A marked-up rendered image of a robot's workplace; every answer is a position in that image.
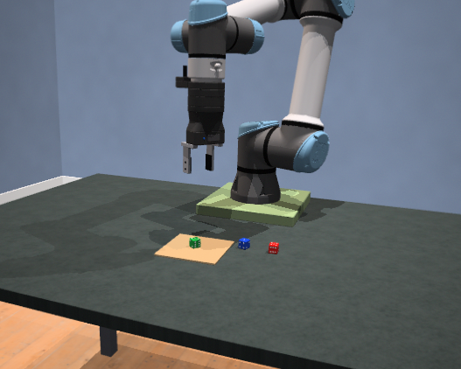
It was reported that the orange flat mat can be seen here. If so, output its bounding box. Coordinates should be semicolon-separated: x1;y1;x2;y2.
154;234;234;265

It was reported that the green die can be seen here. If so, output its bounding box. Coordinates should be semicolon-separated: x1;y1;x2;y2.
189;237;201;248

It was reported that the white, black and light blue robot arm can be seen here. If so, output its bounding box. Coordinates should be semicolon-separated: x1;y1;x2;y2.
171;0;354;205

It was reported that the red die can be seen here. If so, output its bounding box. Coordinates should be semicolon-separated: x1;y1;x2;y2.
269;242;279;254

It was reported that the blue die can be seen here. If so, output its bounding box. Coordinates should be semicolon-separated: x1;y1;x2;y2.
239;238;250;249

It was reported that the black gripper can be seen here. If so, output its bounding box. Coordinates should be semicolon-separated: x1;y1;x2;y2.
176;58;226;174

